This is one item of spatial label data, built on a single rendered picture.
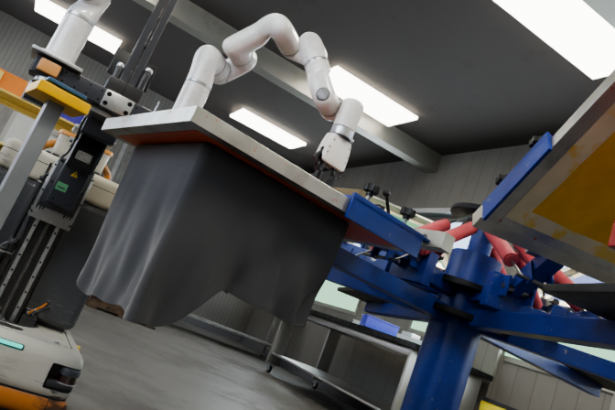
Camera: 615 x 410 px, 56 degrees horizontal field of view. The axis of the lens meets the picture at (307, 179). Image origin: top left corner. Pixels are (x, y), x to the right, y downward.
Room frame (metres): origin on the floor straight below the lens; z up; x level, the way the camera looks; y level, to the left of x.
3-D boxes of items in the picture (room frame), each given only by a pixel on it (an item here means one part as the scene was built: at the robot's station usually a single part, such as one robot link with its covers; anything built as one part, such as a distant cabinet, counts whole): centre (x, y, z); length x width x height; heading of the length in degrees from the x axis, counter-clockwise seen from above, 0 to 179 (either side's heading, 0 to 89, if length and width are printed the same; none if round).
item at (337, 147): (1.75, -0.05, 1.19); 0.10 x 0.08 x 0.11; 125
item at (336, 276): (2.51, -0.18, 0.90); 1.24 x 0.06 x 0.06; 65
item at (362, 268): (1.89, -0.23, 0.89); 1.24 x 0.06 x 0.06; 125
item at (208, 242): (1.44, 0.05, 0.74); 0.46 x 0.04 x 0.42; 125
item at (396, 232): (1.55, -0.24, 0.98); 0.30 x 0.05 x 0.07; 125
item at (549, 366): (2.63, -1.29, 0.91); 1.34 x 0.41 x 0.08; 125
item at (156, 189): (1.47, 0.36, 0.74); 0.45 x 0.03 x 0.43; 35
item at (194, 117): (1.64, 0.12, 0.97); 0.79 x 0.58 x 0.04; 125
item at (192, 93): (2.00, 0.50, 1.21); 0.16 x 0.13 x 0.15; 24
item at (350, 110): (1.78, -0.02, 1.32); 0.15 x 0.10 x 0.11; 67
